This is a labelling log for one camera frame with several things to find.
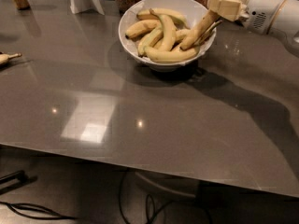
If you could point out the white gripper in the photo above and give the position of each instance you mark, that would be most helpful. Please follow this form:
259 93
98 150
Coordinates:
263 12

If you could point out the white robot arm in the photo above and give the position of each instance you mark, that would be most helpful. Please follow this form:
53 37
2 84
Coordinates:
277 18

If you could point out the white ceramic bowl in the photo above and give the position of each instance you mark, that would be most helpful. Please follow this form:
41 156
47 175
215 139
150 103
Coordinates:
192 11

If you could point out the hidden center yellow banana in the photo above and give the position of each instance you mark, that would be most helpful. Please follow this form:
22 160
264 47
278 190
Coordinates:
180 34

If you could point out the middle curved yellow banana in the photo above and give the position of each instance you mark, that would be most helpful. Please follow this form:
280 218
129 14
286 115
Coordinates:
169 31

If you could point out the curved yellow banana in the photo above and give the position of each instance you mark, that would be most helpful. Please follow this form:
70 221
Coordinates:
177 55
169 31

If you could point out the front curved yellow banana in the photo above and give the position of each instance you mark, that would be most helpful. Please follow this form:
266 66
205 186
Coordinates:
177 55

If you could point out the round table base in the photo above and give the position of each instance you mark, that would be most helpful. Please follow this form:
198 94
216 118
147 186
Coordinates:
167 186

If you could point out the black bar on floor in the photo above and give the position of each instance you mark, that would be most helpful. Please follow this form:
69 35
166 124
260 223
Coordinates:
14 181

